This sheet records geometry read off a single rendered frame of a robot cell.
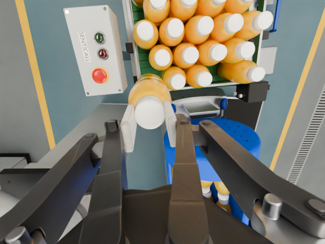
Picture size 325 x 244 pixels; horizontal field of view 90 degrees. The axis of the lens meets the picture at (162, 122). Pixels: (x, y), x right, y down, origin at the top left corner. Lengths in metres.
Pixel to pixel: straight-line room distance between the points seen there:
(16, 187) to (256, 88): 0.94
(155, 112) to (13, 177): 0.69
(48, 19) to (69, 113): 0.77
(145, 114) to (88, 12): 0.32
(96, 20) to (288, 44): 1.76
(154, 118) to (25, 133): 1.94
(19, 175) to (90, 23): 0.59
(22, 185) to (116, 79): 0.55
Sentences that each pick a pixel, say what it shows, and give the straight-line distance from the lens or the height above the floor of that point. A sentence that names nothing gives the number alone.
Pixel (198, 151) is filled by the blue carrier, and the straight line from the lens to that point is 0.44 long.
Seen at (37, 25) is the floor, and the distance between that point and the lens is 1.79.
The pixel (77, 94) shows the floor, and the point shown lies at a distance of 1.71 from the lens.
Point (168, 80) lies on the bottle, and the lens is 0.48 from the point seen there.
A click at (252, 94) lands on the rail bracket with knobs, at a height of 1.00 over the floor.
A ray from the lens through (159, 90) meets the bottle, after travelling 0.24.
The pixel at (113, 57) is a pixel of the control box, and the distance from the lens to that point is 0.45.
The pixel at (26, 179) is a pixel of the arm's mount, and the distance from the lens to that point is 0.80.
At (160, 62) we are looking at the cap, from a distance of 0.44.
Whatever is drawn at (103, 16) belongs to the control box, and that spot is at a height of 1.10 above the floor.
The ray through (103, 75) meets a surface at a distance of 0.45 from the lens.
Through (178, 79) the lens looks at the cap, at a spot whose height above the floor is 1.11.
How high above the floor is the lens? 1.54
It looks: 68 degrees down
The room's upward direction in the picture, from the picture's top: 169 degrees clockwise
